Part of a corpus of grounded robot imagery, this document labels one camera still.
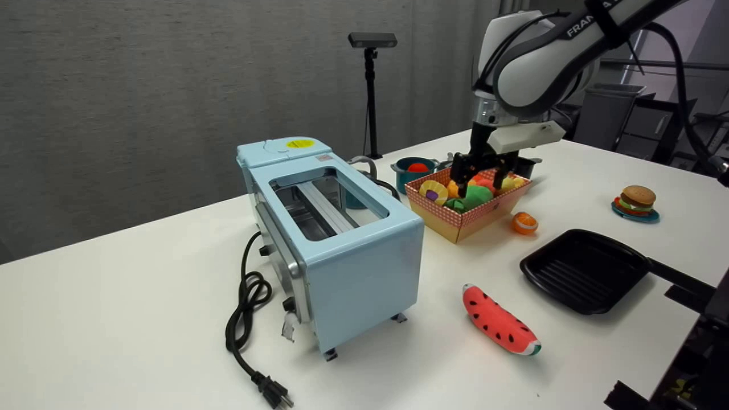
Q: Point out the light blue toaster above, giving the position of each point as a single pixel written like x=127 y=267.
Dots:
x=357 y=259

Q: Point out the black robot mount frame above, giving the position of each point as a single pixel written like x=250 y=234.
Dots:
x=703 y=355

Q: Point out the black camera on stand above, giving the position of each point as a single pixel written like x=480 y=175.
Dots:
x=373 y=47

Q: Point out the toy hamburger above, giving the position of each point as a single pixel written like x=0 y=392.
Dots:
x=645 y=218

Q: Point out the orange cardboard box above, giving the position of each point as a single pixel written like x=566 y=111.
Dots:
x=457 y=222

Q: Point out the orange plush fruit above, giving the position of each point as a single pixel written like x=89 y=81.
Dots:
x=453 y=189

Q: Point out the teal toy pot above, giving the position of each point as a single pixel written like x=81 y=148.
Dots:
x=405 y=178

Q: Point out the grey background chair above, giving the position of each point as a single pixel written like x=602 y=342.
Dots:
x=607 y=114

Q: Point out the black grill pan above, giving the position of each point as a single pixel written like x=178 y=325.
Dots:
x=585 y=270

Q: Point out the yellow plush fruit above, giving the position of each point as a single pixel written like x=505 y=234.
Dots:
x=516 y=182

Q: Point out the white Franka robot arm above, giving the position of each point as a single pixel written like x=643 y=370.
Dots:
x=547 y=52

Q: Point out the yellow purple fruit slice toy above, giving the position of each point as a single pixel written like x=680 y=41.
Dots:
x=434 y=193

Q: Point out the small black toy pan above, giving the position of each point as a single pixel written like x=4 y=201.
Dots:
x=536 y=162

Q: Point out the green plush toy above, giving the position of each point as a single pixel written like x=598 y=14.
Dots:
x=475 y=197

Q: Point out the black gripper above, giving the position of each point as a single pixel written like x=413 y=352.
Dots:
x=480 y=145

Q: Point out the toy burger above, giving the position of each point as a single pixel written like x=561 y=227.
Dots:
x=637 y=198

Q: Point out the red plush fruit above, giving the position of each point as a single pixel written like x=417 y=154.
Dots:
x=484 y=180

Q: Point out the watermelon slice plush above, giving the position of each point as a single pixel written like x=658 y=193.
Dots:
x=497 y=321

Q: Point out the red toy tomato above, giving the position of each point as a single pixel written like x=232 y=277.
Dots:
x=417 y=168

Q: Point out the orange half fruit toy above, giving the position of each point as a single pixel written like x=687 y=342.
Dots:
x=525 y=223

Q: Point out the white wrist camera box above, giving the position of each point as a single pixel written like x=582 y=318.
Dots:
x=528 y=134

